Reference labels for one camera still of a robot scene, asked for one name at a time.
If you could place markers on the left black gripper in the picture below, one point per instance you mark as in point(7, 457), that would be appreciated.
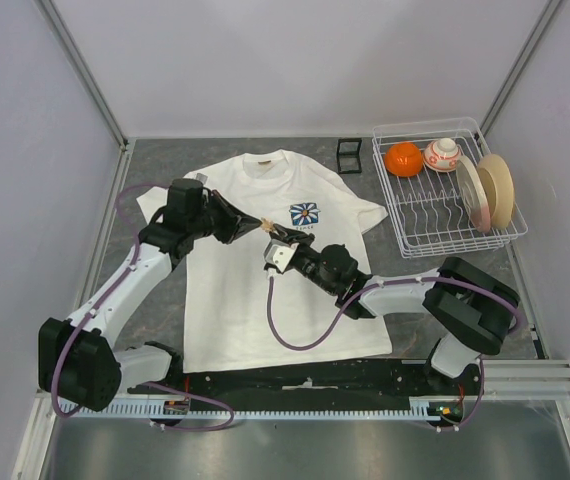
point(245, 223)

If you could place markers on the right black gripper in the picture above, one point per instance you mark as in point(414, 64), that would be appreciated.
point(292, 235)

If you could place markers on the small beige brooch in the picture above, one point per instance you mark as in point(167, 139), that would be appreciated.
point(268, 226)

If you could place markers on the white t-shirt with flower print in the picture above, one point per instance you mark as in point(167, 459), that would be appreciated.
point(234, 317)

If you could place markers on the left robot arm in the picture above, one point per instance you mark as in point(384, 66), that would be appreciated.
point(76, 356)

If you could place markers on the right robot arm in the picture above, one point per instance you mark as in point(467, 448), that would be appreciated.
point(477, 311)

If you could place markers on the black square box far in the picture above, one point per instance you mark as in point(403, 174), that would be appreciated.
point(348, 156)

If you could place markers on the white bowl orange circles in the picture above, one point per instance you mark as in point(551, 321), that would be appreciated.
point(442, 155)

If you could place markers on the white plate pink rim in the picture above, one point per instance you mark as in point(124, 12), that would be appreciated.
point(473, 195)

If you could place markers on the beige plate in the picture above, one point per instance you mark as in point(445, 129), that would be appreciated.
point(498, 185)

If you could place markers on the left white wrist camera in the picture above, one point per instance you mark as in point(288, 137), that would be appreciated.
point(198, 176)

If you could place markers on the white wire dish rack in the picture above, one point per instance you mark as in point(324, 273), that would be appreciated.
point(426, 210)

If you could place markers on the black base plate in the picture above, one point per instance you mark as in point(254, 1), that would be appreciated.
point(296, 398)

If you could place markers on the light blue cable duct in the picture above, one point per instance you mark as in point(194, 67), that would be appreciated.
point(157, 408)

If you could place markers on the aluminium frame rail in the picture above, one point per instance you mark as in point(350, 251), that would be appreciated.
point(406, 378)

